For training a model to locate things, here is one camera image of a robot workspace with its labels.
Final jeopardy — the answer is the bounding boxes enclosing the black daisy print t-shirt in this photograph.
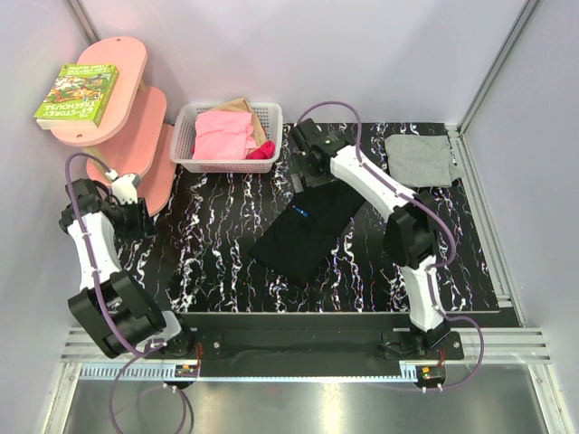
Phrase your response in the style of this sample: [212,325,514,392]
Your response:
[250,181,365,287]

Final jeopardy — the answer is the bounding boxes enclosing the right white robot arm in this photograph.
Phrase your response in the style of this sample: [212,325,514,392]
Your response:
[291,118,451,359]

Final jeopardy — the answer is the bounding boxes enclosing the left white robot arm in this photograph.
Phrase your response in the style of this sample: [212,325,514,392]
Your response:
[59,178,195,358]

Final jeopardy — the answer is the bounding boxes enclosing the magenta garment in basket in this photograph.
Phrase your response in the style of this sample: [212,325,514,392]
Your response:
[246,140,276,160]

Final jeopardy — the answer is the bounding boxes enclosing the white plastic laundry basket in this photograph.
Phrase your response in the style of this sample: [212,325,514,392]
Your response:
[169,102,283,174]

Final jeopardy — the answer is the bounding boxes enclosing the pink tiered wooden shelf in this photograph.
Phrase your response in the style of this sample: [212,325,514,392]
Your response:
[52,36,176,216]

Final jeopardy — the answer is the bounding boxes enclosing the beige garment in basket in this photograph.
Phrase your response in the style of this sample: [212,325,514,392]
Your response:
[214,98,267,147]

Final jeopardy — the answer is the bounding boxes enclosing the pink t-shirt in basket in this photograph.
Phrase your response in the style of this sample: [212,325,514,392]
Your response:
[192,110,255,161]

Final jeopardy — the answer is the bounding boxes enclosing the folded grey t-shirt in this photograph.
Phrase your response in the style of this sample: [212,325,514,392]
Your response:
[384,135,463,188]

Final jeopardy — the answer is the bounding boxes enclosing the green storey treehouse book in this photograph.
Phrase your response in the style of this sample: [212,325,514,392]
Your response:
[34,63,119,130]

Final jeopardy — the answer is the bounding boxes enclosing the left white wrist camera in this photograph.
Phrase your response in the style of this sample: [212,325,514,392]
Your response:
[105,169,141,204]

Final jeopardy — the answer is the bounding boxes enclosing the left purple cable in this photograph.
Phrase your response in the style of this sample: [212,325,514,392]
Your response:
[65,152,195,433]

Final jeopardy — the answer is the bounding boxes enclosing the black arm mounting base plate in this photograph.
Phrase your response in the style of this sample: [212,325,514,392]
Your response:
[143,311,465,379]

